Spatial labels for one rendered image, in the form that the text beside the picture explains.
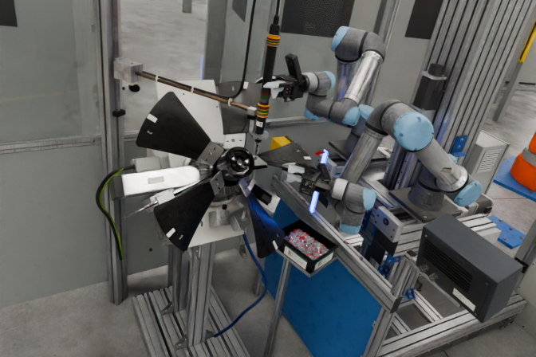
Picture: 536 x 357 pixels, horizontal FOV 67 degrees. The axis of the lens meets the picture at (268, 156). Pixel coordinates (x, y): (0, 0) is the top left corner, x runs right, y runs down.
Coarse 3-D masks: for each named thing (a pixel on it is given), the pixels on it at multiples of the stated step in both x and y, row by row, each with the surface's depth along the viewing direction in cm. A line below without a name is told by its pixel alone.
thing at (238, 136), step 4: (228, 136) 154; (232, 136) 154; (236, 136) 153; (240, 136) 152; (244, 136) 152; (224, 140) 154; (228, 140) 154; (236, 140) 152; (244, 140) 151; (224, 144) 154; (228, 144) 153; (232, 144) 152; (236, 144) 152; (240, 144) 151; (244, 144) 151; (228, 148) 152
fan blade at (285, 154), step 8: (288, 144) 171; (296, 144) 172; (264, 152) 163; (272, 152) 163; (280, 152) 165; (288, 152) 166; (296, 152) 167; (304, 152) 169; (264, 160) 155; (272, 160) 156; (280, 160) 158; (288, 160) 159; (296, 160) 162; (304, 160) 164
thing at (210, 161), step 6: (210, 144) 145; (216, 144) 146; (204, 150) 146; (210, 150) 147; (216, 150) 147; (222, 150) 147; (204, 156) 148; (210, 156) 148; (216, 156) 148; (204, 162) 149; (210, 162) 149
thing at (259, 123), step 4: (276, 16) 130; (276, 20) 130; (272, 24) 131; (276, 24) 131; (272, 28) 131; (276, 28) 130; (272, 32) 131; (276, 32) 131; (256, 120) 147; (260, 120) 145; (264, 120) 146; (256, 124) 147; (260, 124) 146; (264, 124) 147; (256, 128) 148; (260, 128) 147; (256, 132) 148; (260, 132) 148; (256, 140) 150; (260, 140) 150
